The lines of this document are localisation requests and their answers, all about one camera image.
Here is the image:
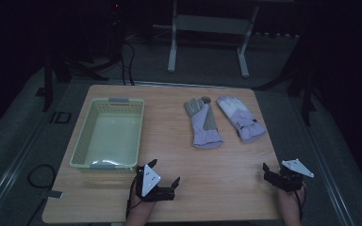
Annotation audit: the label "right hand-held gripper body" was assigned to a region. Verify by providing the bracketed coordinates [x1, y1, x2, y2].
[263, 158, 315, 193]

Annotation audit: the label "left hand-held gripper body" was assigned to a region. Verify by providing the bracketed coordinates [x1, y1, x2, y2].
[135, 164, 175, 202]

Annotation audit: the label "pale green plastic basket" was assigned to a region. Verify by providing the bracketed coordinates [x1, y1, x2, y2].
[69, 97, 145, 174]

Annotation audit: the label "lilac glove with white fingers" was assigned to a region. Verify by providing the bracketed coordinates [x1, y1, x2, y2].
[216, 94, 268, 143]

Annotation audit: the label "lilac glove with grey palm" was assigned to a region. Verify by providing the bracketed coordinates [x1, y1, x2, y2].
[183, 97, 224, 150]

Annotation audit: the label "person's right hand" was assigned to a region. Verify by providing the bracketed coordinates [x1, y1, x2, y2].
[276, 186, 306, 210]

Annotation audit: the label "person's left hand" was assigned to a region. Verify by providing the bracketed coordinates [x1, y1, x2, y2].
[129, 189, 156, 215]

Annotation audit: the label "black stand with angled legs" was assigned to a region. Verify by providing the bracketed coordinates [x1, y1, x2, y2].
[254, 31, 319, 127]

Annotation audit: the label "grey tape piece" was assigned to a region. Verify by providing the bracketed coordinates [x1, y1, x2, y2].
[46, 189, 65, 200]

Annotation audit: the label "black tripod stand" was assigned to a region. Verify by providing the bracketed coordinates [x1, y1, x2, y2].
[41, 0, 122, 113]

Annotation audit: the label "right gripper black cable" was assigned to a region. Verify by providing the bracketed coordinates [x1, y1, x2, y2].
[294, 183, 307, 221]

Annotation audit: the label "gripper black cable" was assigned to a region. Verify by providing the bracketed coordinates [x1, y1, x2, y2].
[124, 173, 143, 219]
[294, 183, 307, 221]

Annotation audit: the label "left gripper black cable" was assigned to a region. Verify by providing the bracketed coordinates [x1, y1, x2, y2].
[124, 173, 143, 219]

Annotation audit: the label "metal floor rail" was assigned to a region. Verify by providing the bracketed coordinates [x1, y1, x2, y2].
[0, 119, 50, 226]
[295, 97, 356, 226]

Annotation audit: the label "black hanging cables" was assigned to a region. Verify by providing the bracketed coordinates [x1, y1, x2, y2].
[118, 40, 137, 87]

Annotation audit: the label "black rectangular floor frame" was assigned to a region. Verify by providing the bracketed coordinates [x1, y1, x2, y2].
[49, 110, 73, 124]

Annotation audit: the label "black cable loop on floor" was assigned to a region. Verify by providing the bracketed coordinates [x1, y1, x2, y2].
[26, 163, 58, 189]

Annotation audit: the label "white metal stand frame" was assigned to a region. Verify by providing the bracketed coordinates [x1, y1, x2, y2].
[152, 0, 260, 79]

